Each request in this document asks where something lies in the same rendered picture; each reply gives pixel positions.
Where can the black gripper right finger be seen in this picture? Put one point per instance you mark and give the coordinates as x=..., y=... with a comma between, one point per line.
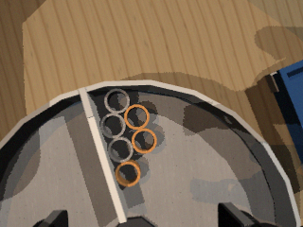
x=230, y=216

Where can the blue crate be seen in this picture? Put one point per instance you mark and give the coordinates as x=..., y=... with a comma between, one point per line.
x=290, y=100

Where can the grey metal ring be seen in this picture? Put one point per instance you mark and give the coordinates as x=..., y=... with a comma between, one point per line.
x=116, y=158
x=107, y=100
x=103, y=123

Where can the bronze ring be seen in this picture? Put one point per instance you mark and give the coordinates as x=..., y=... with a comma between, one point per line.
x=133, y=181
x=127, y=121
x=144, y=150

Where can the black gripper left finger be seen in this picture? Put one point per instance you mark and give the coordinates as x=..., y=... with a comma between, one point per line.
x=58, y=218

